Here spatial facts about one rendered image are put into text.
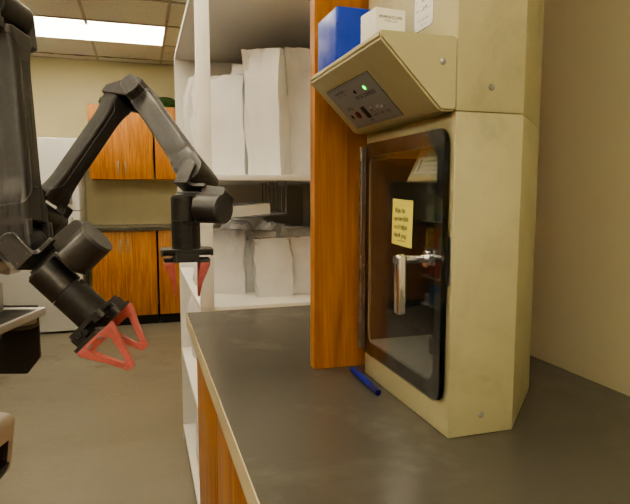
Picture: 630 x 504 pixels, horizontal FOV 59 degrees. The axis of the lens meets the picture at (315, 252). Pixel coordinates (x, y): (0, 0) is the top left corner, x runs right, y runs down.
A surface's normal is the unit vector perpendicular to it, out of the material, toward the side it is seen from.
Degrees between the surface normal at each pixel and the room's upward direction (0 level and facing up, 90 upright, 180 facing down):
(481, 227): 90
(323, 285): 90
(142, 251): 90
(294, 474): 0
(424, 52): 90
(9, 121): 81
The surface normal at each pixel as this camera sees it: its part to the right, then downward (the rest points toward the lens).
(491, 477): 0.00, -0.99
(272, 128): -0.36, 0.20
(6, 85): -0.05, -0.05
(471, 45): 0.29, 0.10
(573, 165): -0.96, 0.03
